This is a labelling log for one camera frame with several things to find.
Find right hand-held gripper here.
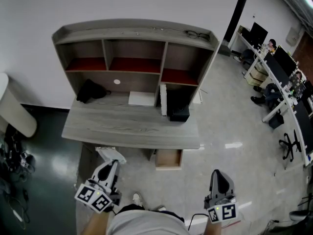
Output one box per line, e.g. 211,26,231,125
204,169,239,223

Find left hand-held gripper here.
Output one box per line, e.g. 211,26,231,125
74,160,123,214

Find tan wooden drawer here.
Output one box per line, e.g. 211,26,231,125
155,148,184,171

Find person's left forearm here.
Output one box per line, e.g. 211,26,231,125
81,209,111,235

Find person's right forearm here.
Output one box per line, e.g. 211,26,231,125
205,220,222,235

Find person's left shoe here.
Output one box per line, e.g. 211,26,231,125
132,192,144,206

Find person's left leg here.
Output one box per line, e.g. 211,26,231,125
117,203,145,214

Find person's leg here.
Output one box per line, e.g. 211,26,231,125
149,209,185,224
117,203,145,214

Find grey wooden desk with hutch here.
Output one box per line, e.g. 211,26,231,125
51,18,220,171

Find person's right leg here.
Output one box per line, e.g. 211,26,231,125
149,209,185,224

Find person's white shirt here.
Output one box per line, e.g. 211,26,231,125
106,209,190,235

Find black office chair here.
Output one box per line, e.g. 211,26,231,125
278,130,302,163

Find black round device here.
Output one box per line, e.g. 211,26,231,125
289,210,313,221

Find black cloth bag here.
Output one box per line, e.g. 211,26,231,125
76,79,112,104

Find white flat box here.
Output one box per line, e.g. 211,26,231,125
128,91,155,106

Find black waste bin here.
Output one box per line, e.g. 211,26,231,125
268,113,285,130

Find black box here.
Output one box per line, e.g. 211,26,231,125
167,89,191,122

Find white thin board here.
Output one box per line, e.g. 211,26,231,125
193,88,207,104

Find white power strip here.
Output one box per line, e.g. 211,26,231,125
12,209,24,223

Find black desk divider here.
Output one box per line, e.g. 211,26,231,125
264,52,291,86
293,101,313,154

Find long white office desk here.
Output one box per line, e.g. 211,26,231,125
231,30,313,167

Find white cylindrical stand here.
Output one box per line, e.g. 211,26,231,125
0,72,38,138

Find beige storage crates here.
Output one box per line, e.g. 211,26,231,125
246,66,268,87

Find sticker-covered laptop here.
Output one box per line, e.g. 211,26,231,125
290,74,307,95

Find grey pillar base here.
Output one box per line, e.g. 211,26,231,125
217,43,232,57

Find black monitor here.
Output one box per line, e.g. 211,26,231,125
249,22,268,48
273,45,298,76

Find black eyeglasses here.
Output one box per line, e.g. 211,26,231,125
185,30,210,40

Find black pillar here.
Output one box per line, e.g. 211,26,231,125
223,0,252,44

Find black cable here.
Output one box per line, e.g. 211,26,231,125
187,213,209,230

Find pile of black cables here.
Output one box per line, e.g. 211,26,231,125
0,123,36,176

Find grey wall cabinet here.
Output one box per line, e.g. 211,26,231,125
286,27,302,45

